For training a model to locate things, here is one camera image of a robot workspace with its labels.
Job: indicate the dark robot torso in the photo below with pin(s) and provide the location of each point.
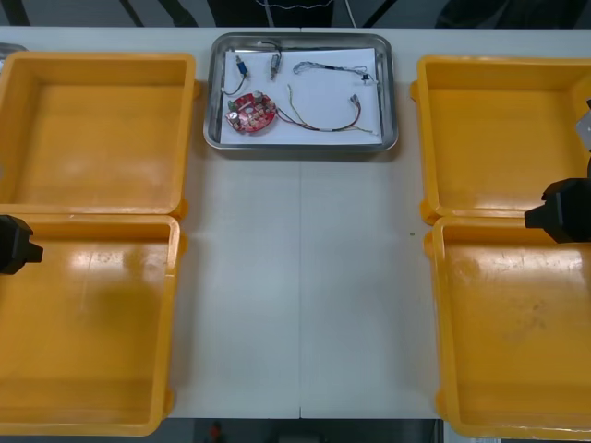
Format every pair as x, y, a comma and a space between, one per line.
323, 431

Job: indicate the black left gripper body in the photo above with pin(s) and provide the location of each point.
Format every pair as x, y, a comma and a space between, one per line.
14, 244

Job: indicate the blue label solenoid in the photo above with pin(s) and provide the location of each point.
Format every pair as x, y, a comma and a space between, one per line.
242, 67

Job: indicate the yellow-orange plastic bin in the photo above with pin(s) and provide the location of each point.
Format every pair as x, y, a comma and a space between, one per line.
498, 138
101, 138
508, 346
92, 323

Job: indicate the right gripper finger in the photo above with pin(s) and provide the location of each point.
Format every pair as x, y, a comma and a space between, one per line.
537, 223
537, 212

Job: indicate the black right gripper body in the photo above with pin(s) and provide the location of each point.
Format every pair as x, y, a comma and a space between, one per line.
570, 212

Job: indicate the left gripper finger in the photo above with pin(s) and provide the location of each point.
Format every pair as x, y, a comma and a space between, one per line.
35, 259
35, 250

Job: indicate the white label solenoid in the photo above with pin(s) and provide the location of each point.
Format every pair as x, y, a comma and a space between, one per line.
275, 64

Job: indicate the round red circuit board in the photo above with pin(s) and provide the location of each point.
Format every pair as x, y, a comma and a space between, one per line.
251, 117

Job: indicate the steel tray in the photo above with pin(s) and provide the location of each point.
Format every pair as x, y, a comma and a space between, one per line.
214, 115

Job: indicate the white paper sheet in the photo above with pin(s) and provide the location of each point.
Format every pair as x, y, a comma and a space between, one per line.
323, 101

